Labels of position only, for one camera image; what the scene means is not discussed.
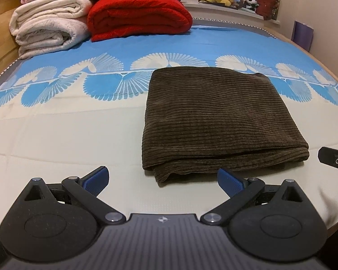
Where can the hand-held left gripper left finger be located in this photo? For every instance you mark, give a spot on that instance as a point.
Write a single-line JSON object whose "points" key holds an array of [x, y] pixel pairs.
{"points": [[97, 178]]}

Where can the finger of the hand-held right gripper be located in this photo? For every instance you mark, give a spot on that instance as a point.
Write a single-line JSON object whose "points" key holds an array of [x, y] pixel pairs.
{"points": [[333, 159]]}

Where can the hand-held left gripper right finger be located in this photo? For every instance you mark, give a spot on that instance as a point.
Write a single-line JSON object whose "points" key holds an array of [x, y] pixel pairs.
{"points": [[230, 180]]}

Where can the blue and cream printed bedsheet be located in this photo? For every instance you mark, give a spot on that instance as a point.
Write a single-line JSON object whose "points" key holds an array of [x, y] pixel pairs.
{"points": [[73, 123]]}

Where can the folded white blanket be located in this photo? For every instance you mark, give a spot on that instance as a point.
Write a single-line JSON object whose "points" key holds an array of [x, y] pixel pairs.
{"points": [[50, 19]]}

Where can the white windowsill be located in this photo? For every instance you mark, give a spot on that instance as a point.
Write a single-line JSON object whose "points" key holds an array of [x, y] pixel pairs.
{"points": [[228, 11]]}

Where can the folded red blanket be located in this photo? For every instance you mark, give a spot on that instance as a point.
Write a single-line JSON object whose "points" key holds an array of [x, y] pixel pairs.
{"points": [[140, 14]]}

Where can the dark red cushion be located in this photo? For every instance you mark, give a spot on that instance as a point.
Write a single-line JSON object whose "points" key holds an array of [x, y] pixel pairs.
{"points": [[268, 1]]}

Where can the panda plush toy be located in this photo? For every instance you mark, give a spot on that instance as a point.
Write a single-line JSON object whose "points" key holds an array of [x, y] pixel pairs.
{"points": [[252, 1]]}

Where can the wooden bed frame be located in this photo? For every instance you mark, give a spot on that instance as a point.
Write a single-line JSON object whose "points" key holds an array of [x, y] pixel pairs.
{"points": [[0, 33]]}

